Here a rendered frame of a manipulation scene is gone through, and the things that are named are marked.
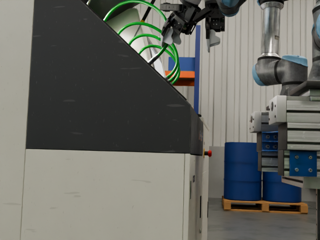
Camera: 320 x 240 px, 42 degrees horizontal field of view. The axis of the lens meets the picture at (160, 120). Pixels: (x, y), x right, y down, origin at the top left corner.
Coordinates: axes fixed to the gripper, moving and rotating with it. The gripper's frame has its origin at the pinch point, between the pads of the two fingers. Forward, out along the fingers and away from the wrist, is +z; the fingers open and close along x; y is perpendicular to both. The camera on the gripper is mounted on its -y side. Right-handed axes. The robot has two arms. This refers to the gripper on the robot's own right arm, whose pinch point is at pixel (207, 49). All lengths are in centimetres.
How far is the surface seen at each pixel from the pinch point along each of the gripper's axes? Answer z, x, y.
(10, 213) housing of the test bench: 67, -35, -65
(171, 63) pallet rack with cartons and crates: -115, 524, -89
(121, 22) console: -24, 35, -47
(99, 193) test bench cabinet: 58, -35, -33
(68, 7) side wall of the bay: -7, -35, -48
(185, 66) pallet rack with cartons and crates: -110, 527, -64
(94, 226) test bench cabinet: 70, -35, -35
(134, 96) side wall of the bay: 25.5, -35.1, -22.4
